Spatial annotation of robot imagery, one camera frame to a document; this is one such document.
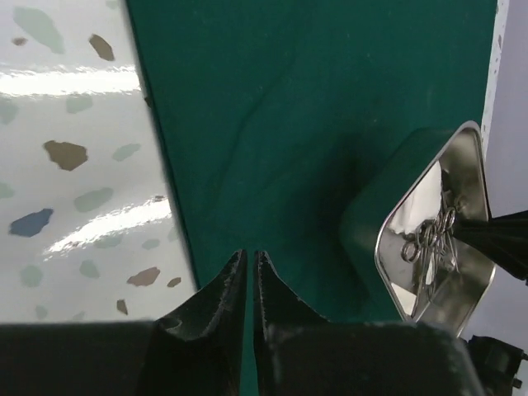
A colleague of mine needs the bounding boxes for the top steel scissors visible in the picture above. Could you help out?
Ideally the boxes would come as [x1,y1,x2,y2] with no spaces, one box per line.
[400,207,458,305]

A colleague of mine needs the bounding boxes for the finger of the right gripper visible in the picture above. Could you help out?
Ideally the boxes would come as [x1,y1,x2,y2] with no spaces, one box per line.
[454,210,527,283]

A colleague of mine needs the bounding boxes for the stainless steel tray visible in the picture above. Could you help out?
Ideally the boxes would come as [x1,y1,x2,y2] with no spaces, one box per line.
[340,120,497,337]

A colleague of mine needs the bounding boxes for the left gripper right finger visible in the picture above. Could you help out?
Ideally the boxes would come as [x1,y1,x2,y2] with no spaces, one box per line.
[253,252,484,395]

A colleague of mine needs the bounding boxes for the green surgical drape cloth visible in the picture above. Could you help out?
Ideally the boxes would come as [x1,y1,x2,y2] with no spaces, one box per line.
[125,0,498,396]

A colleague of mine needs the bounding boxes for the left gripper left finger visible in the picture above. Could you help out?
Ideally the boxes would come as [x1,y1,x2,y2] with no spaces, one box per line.
[1,250,248,395]

